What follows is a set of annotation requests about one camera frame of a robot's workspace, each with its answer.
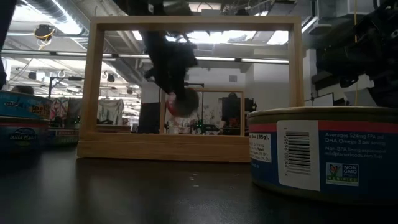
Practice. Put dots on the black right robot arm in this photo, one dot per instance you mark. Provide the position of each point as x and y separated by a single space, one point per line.
384 21

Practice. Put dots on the long ceiling light tube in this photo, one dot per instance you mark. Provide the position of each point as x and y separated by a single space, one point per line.
264 61
214 58
133 56

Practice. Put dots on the blue red can gold lid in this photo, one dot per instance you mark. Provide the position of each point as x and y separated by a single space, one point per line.
23 135

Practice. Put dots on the person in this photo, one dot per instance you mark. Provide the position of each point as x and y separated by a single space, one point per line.
22 90

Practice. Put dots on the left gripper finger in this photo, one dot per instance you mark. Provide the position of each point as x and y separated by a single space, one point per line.
179 77
163 77

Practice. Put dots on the white board panel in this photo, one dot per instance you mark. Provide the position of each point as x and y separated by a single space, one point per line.
323 100

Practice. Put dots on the white hanging garment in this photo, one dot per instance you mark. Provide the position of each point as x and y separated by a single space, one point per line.
110 112

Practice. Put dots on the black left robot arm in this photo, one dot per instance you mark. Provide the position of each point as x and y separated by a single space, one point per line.
140 7

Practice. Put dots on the Bumble Bee can silver lid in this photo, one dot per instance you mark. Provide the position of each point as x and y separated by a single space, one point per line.
63 137

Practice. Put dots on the colourful patterned cloth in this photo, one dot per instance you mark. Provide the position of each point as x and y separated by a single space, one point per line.
59 109

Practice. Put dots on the wooden slatted shelf rack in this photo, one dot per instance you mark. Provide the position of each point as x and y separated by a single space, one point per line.
161 146

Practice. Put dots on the pink can silver lid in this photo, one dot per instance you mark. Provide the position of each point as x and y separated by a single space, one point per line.
185 104

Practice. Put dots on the blue red can cream lid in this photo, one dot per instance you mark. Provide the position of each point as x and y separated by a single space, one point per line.
342 149

